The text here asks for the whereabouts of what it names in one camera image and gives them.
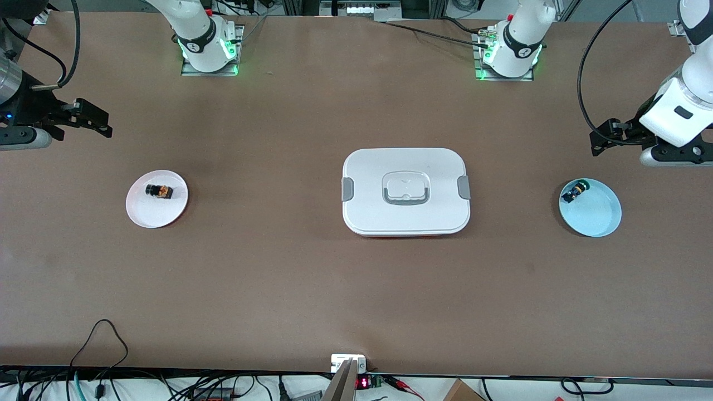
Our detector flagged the white lunch box grey clasps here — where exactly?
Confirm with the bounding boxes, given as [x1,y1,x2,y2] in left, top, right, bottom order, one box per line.
[341,148,471,239]

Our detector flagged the brown cardboard box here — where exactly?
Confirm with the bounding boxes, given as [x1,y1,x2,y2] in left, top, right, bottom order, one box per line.
[443,379,485,401]

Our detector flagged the light blue round plate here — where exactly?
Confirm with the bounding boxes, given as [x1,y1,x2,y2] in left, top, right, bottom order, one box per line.
[559,178,622,238]

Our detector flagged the white round plate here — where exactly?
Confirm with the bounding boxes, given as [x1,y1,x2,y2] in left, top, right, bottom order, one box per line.
[126,169,189,229]

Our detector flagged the white power strip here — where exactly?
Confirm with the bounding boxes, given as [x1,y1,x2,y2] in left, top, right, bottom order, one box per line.
[345,3,392,16]

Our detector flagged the black orange electronic device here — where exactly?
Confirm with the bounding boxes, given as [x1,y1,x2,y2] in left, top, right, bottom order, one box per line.
[188,387,236,401]

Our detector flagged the red clip lead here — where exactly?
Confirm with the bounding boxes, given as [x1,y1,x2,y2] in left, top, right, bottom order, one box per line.
[386,375,425,399]

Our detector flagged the aluminium profile bar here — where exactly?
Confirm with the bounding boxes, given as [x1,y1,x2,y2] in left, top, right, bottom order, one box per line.
[322,358,358,401]

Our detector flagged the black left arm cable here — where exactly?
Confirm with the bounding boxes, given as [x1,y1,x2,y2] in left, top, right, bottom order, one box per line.
[577,0,647,146]

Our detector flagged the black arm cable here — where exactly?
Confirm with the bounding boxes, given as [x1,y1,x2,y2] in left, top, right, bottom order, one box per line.
[577,0,647,146]
[0,0,81,92]

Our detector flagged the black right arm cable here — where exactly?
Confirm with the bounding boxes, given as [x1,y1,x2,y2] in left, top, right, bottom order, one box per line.
[0,0,81,92]

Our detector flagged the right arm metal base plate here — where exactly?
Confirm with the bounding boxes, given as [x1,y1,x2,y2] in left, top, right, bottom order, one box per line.
[180,25,246,77]

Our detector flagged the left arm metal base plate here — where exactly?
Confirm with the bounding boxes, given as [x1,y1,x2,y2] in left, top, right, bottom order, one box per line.
[473,31,535,82]

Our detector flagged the looped thin black cable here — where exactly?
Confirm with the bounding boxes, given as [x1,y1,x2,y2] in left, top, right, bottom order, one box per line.
[67,319,130,371]

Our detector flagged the curled black cable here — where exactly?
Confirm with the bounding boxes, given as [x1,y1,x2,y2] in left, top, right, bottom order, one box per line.
[559,377,614,397]

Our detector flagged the small white metal bracket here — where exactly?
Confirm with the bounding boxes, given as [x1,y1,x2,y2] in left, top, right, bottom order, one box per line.
[331,354,367,373]

